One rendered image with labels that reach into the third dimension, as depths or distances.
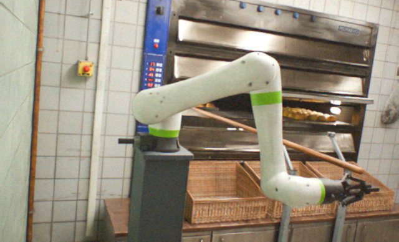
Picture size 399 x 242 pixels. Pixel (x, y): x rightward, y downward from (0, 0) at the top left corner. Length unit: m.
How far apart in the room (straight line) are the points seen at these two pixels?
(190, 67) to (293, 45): 0.90
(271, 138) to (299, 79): 1.80
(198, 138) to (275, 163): 1.44
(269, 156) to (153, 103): 0.46
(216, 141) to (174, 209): 1.36
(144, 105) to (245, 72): 0.37
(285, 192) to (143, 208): 0.55
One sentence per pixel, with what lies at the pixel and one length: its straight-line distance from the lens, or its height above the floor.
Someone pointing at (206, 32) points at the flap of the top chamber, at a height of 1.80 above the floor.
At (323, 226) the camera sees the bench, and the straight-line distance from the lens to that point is 2.88.
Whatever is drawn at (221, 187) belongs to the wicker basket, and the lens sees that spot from 2.84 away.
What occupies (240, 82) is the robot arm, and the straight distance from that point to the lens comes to 1.17.
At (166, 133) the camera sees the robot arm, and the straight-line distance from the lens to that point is 1.44.
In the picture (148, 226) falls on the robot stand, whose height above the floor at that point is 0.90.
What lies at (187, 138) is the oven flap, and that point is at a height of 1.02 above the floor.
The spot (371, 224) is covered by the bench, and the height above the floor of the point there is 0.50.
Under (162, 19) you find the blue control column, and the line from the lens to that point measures 2.56.
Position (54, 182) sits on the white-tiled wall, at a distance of 2.63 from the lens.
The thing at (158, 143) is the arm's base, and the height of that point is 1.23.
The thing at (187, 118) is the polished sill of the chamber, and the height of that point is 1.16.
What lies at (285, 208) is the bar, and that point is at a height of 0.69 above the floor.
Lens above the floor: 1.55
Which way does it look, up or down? 7 degrees down
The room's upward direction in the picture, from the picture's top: 6 degrees clockwise
